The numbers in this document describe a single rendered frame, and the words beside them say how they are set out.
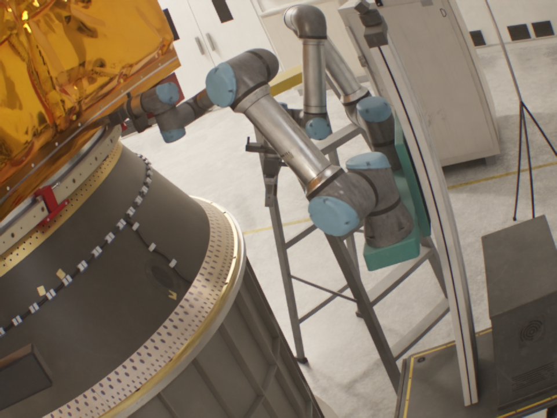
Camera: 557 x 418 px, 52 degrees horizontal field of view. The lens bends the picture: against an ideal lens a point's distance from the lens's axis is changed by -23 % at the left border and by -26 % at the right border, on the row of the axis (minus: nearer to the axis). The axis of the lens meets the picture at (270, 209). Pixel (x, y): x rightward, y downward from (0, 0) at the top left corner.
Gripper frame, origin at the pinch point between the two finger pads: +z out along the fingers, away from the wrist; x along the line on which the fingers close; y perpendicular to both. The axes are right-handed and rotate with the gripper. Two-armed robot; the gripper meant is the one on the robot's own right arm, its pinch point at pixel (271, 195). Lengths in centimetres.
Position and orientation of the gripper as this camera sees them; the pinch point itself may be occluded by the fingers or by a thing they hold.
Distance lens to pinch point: 247.4
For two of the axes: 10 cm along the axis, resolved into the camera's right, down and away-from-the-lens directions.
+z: -0.5, 9.6, 2.9
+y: 9.9, 0.8, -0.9
